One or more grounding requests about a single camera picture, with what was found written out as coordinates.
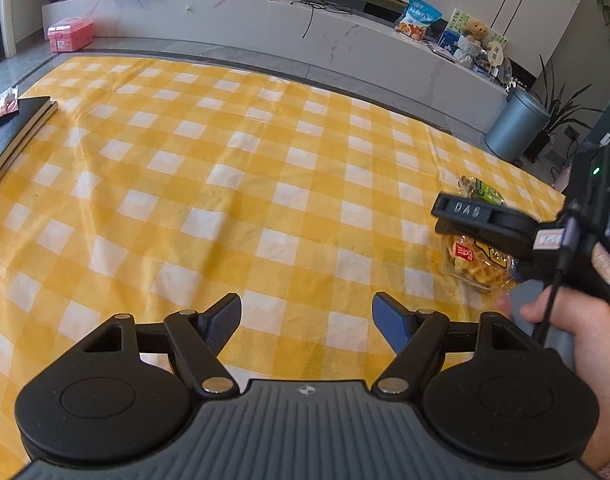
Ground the pink storage box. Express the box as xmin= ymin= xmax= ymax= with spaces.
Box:
xmin=47 ymin=16 xmax=94 ymax=54

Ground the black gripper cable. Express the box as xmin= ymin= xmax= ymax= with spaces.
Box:
xmin=532 ymin=220 xmax=579 ymax=344

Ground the grey blue trash can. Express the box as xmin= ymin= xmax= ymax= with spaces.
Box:
xmin=484 ymin=87 xmax=552 ymax=162

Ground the small red packet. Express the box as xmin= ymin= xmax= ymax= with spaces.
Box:
xmin=0 ymin=87 xmax=20 ymax=124

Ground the potted green plant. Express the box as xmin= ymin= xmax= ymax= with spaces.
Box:
xmin=524 ymin=54 xmax=606 ymax=164

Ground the black power cable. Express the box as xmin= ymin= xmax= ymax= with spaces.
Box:
xmin=290 ymin=0 xmax=354 ymax=39

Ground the white marble TV cabinet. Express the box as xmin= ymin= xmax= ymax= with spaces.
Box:
xmin=41 ymin=0 xmax=521 ymax=134

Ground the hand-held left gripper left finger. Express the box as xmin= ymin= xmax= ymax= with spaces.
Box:
xmin=81 ymin=292 xmax=244 ymax=396

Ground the brown teddy bear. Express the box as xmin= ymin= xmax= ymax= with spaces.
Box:
xmin=457 ymin=18 xmax=490 ymax=57

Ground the blue snack bag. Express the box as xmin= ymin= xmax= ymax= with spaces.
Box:
xmin=394 ymin=0 xmax=444 ymax=41

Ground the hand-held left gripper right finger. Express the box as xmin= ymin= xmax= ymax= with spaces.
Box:
xmin=371 ymin=292 xmax=536 ymax=395

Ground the black hardcover book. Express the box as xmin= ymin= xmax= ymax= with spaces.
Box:
xmin=0 ymin=95 xmax=58 ymax=197

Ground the green white gift box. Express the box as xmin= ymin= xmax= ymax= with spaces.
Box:
xmin=437 ymin=8 xmax=508 ymax=62

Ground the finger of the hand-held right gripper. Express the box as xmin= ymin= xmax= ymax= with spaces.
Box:
xmin=431 ymin=192 xmax=506 ymax=247

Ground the clear snack bag green header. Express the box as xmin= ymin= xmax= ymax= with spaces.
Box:
xmin=442 ymin=175 xmax=518 ymax=292

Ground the person's right hand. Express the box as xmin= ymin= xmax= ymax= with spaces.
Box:
xmin=497 ymin=285 xmax=610 ymax=397

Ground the person's right forearm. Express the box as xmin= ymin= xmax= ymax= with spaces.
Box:
xmin=577 ymin=385 xmax=610 ymax=475

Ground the yellow white checkered tablecloth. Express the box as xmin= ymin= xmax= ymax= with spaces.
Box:
xmin=0 ymin=55 xmax=568 ymax=467

